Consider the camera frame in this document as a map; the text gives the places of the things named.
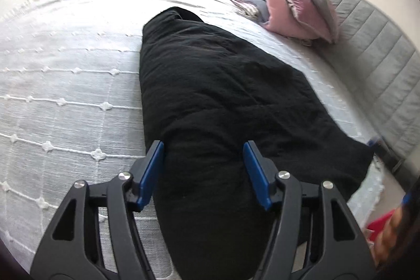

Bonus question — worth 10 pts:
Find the bed with white bedspread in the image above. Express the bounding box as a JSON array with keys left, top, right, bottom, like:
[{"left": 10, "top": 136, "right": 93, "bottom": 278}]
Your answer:
[{"left": 0, "top": 0, "right": 394, "bottom": 280}]

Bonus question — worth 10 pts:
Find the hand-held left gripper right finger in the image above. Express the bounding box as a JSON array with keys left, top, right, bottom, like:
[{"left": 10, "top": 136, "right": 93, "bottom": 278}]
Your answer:
[{"left": 243, "top": 140, "right": 378, "bottom": 280}]

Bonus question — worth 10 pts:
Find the grey padded headboard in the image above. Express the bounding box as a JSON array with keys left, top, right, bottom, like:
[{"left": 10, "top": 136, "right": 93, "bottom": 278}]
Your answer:
[{"left": 308, "top": 0, "right": 420, "bottom": 176}]

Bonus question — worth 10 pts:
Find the folded pink grey quilt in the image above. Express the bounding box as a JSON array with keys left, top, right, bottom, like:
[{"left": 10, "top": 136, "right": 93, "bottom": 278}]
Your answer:
[{"left": 222, "top": 0, "right": 332, "bottom": 46}]

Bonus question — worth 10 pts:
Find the pink grey pillow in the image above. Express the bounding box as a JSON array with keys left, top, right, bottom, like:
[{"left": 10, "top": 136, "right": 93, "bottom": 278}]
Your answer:
[{"left": 281, "top": 0, "right": 338, "bottom": 44}]

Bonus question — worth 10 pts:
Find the person's right hand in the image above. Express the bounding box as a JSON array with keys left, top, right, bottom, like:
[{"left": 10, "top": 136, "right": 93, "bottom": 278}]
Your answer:
[{"left": 374, "top": 201, "right": 411, "bottom": 267}]

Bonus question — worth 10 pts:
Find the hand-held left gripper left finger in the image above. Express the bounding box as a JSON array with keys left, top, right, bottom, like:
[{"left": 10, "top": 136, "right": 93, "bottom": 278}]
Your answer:
[{"left": 30, "top": 140, "right": 165, "bottom": 280}]

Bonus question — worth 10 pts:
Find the red cloth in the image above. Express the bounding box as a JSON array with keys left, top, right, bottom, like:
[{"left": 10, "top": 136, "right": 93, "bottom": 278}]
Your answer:
[{"left": 366, "top": 211, "right": 394, "bottom": 244}]

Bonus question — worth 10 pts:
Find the black coat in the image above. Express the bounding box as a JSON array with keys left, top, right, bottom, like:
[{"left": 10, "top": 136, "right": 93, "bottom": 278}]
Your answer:
[{"left": 139, "top": 7, "right": 375, "bottom": 280}]

